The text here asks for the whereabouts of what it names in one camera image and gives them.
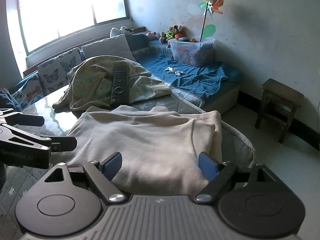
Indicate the blue sofa sheet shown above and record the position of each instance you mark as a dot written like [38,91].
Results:
[200,80]

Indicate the clear plastic storage box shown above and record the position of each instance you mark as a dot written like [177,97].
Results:
[190,52]

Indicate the dark grey cushion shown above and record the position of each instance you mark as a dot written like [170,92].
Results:
[137,43]

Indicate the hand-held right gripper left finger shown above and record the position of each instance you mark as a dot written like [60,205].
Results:
[112,166]

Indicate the butterfly print cushion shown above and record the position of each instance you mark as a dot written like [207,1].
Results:
[60,72]

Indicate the window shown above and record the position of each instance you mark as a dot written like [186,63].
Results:
[70,7]

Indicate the butterfly print sofa cover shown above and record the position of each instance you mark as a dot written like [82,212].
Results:
[27,92]

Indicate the white plush toy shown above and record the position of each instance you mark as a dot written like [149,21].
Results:
[115,32]

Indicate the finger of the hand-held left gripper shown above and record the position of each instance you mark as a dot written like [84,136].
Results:
[30,120]
[63,143]

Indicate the small white toy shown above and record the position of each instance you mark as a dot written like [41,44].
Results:
[175,71]

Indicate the wooden stool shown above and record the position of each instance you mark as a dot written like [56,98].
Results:
[280,97]

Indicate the pink plush toy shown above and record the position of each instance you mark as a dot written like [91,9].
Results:
[151,35]

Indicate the black remote control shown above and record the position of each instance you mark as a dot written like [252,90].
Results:
[120,85]

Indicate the colourful pinwheel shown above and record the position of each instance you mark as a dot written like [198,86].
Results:
[213,3]

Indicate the cream sweatshirt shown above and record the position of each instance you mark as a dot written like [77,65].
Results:
[150,140]

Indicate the blue garment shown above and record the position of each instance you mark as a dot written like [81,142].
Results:
[7,96]

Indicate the brown teddy bear group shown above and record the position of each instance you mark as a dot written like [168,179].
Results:
[175,32]

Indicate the green printed cloth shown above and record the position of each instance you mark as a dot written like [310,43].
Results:
[92,80]

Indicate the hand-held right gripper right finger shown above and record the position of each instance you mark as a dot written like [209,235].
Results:
[208,167]

